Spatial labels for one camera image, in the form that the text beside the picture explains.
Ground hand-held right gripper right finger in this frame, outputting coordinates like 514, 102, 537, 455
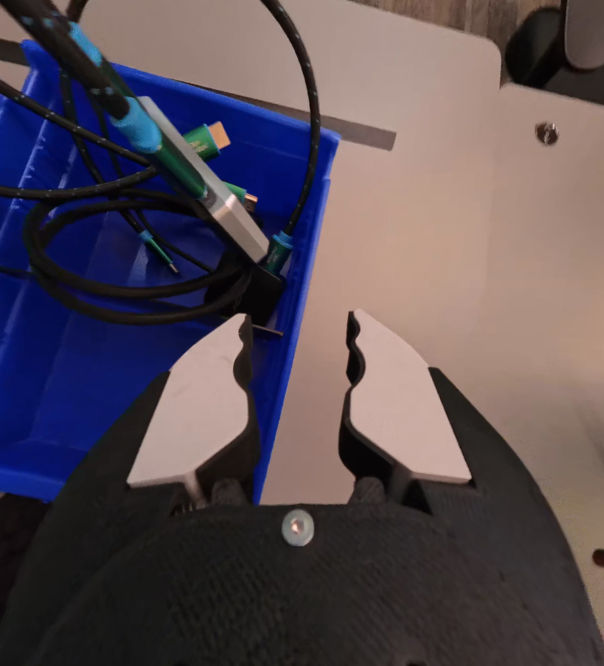
339, 309, 473, 485

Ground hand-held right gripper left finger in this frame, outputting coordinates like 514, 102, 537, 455
127, 314, 261, 503

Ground blue plastic bin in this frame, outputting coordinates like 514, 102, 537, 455
0, 39, 342, 505

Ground black braided hdmi cable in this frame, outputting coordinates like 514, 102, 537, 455
0, 0, 212, 201
258, 0, 323, 275

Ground silver hdmi adapter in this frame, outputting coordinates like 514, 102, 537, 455
136, 96, 271, 263

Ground small black box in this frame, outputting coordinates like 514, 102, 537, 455
206, 255, 284, 334

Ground black office chair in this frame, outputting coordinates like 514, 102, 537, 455
505, 0, 604, 112

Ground thin black usb cable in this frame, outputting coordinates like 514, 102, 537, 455
125, 208, 180, 274

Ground black cable with gold plugs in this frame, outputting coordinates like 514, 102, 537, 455
0, 121, 261, 326

